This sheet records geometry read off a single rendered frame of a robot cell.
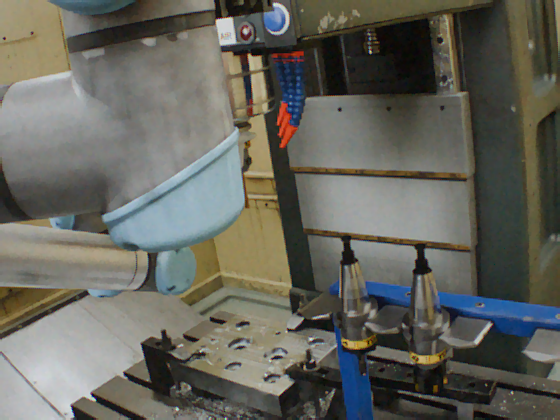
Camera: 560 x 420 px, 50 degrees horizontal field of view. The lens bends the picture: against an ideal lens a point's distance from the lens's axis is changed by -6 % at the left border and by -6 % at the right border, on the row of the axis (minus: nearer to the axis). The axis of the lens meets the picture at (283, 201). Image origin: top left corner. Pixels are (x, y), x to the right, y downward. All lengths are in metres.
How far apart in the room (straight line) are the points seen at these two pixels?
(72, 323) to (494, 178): 1.33
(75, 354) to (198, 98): 1.70
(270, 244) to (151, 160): 2.04
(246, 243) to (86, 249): 1.63
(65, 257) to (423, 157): 0.86
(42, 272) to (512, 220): 0.99
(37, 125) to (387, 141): 1.18
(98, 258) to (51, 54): 1.31
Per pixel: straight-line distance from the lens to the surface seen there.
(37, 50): 2.04
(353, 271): 0.86
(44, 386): 1.89
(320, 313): 0.91
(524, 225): 1.42
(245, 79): 1.02
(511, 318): 0.84
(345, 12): 0.80
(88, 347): 1.98
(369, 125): 1.45
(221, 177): 0.31
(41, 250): 0.77
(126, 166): 0.30
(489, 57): 1.34
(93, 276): 0.83
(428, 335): 0.82
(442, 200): 1.42
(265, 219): 2.30
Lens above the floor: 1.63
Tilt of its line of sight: 17 degrees down
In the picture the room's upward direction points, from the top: 9 degrees counter-clockwise
